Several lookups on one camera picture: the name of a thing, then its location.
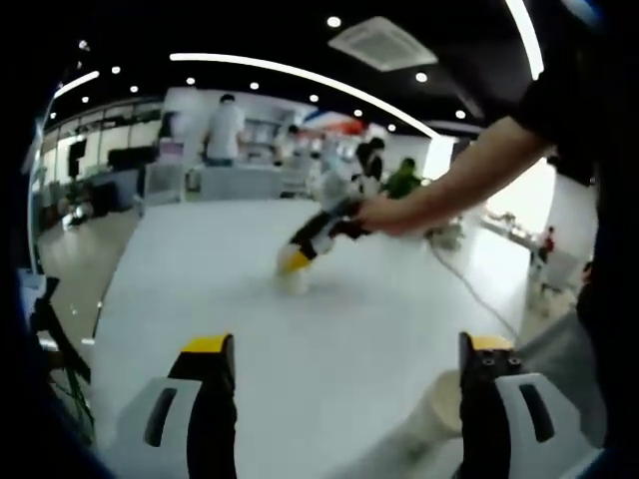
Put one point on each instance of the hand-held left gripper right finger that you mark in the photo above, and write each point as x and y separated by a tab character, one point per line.
481	414

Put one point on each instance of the person's right hand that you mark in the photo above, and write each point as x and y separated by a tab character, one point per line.
389	214

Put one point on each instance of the red blue wall graphic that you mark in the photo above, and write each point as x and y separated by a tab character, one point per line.
334	122

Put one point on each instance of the grey black-edged chair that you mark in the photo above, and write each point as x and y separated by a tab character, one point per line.
554	359

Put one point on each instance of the black display screen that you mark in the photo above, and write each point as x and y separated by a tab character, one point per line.
77	155

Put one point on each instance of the ceiling air vent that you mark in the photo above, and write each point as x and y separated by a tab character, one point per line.
382	42

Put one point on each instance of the white table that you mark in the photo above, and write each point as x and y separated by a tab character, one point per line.
199	279

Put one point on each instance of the green-print paper cup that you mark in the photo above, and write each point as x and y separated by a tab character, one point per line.
295	283
442	404

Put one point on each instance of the potted green plant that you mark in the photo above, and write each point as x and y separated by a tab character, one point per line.
402	179

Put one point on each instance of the grey counter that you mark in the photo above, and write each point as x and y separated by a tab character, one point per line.
244	182

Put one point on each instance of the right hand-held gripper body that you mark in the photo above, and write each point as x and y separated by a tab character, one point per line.
339	194

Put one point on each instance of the curved ceiling light strip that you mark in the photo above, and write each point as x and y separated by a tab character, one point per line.
529	35
299	72

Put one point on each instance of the black tripod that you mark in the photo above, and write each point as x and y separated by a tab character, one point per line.
65	344

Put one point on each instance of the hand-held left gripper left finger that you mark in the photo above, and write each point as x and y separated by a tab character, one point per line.
209	409

